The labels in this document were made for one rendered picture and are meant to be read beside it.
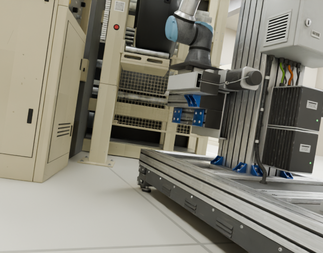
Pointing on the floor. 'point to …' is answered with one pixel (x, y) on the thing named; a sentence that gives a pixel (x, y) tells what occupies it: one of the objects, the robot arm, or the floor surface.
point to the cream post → (108, 84)
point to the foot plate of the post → (97, 162)
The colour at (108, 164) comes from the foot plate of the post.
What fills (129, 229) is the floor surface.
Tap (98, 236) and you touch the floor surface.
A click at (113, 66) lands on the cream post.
